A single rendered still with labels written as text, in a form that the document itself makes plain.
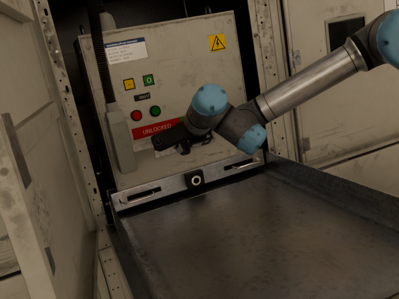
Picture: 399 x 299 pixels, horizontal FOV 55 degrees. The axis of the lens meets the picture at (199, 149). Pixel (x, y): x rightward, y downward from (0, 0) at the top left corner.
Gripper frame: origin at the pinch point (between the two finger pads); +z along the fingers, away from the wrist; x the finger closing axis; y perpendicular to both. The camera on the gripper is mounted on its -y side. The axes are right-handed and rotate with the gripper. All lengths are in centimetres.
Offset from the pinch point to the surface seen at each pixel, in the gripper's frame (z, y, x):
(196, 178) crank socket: 6.9, 4.8, -9.4
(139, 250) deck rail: -10.4, -20.7, -25.5
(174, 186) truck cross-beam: 10.0, -2.2, -9.3
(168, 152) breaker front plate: 5.2, -1.3, 1.0
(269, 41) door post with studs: -12.2, 37.9, 23.0
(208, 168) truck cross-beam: 8.8, 10.6, -7.2
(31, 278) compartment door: -54, -39, -26
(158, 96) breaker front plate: -3.6, -0.9, 16.7
